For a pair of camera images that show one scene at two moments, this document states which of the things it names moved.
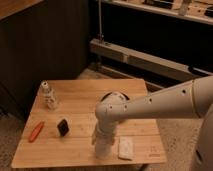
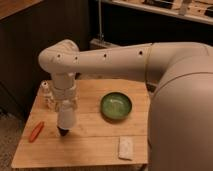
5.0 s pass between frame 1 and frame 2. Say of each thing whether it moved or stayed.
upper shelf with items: stayed
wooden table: stayed
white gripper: moved
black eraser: stayed
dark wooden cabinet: stayed
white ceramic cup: moved
